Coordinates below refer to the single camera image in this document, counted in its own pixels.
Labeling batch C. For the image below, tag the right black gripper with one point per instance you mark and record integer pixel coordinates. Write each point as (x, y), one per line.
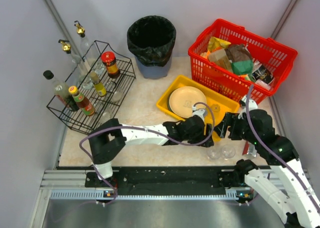
(226, 125)

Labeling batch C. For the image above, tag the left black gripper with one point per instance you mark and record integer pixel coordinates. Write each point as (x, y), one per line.
(208, 137)

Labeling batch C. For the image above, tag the small glass cup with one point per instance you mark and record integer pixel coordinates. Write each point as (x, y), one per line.
(213, 153)
(215, 108)
(228, 152)

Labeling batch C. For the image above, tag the yellow plastic tray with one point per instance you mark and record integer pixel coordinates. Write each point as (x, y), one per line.
(226, 104)

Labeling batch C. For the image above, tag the cream ceramic plate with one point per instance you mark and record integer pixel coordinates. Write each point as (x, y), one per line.
(195, 95)

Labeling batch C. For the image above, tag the glass jar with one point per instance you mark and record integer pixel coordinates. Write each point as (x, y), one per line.
(102, 113)
(116, 92)

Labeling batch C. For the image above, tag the small yellow seasoning bottle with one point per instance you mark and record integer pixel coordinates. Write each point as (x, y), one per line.
(99, 87)

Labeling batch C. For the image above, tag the red-lidded sauce jar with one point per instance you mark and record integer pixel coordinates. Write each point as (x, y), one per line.
(109, 60)

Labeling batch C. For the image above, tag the red-brown sauce bottle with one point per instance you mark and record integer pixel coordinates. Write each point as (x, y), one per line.
(82, 101)

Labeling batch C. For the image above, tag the gold-capped glass bottle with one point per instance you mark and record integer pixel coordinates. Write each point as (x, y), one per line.
(87, 48)
(72, 58)

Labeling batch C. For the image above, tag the black-capped dark sauce bottle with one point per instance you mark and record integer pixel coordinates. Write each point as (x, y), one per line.
(61, 91)

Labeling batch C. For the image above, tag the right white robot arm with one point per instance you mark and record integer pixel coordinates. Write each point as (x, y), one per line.
(297, 206)

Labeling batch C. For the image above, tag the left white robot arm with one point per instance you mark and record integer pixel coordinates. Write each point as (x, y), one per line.
(111, 137)

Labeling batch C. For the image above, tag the silver foil packet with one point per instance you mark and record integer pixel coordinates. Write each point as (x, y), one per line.
(249, 150)

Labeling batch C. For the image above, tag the green sponge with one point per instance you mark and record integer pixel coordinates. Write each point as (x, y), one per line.
(242, 67)

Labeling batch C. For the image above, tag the black gold snack packet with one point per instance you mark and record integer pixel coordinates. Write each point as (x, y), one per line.
(260, 72)

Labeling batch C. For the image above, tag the brown cardboard box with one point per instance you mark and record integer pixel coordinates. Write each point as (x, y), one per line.
(220, 58)

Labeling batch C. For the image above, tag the red plastic shopping basket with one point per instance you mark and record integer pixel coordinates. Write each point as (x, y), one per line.
(276, 57)

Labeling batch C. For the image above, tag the dark brown snack bag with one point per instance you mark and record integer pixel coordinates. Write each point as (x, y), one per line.
(238, 52)

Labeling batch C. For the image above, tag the yellow snack bag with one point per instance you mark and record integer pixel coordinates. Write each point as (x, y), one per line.
(215, 43)

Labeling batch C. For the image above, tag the trash bin with black bag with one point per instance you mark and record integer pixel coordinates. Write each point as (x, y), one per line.
(151, 40)

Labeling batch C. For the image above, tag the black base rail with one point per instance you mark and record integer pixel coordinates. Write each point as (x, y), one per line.
(162, 181)

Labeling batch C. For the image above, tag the black wire rack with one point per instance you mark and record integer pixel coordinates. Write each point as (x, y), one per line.
(103, 78)

